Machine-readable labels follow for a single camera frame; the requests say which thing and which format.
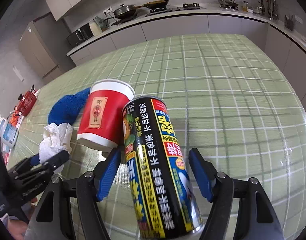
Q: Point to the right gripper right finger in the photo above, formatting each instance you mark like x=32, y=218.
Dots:
x=256, y=218

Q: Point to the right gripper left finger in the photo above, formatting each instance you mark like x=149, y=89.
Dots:
x=52, y=218

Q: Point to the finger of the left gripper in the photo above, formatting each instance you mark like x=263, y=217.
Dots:
x=55, y=161

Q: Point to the white paper towel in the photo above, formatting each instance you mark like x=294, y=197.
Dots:
x=56, y=138

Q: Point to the red paper cup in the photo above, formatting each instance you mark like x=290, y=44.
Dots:
x=101, y=123

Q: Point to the black yellow spray can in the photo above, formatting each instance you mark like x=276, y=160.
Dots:
x=162, y=193

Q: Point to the left hand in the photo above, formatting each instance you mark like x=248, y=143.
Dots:
x=17, y=228

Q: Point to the white blue package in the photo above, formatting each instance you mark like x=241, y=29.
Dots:
x=8, y=133

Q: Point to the blue cloth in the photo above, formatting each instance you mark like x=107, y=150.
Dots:
x=66, y=110

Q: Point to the red pot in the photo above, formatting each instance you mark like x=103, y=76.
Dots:
x=26, y=102

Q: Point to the beige refrigerator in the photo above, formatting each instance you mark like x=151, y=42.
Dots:
x=44, y=46

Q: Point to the black microwave oven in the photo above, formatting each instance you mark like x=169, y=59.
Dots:
x=80, y=35

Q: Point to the white jug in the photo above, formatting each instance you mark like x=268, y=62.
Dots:
x=95, y=28

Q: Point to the grey pan with lid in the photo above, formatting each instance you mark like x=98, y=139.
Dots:
x=126, y=11

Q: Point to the grey lower cabinets counter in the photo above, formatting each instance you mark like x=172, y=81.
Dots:
x=284, y=47

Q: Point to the black utensil holder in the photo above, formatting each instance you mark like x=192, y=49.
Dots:
x=289, y=22

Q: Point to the knife rack with utensils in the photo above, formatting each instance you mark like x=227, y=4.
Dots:
x=270, y=9

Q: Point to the black gas stove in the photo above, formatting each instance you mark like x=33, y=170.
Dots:
x=185, y=6

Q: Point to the steel kettle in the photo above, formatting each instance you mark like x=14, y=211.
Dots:
x=228, y=4

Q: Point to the wok with wooden handle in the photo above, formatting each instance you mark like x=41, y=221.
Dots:
x=154, y=4

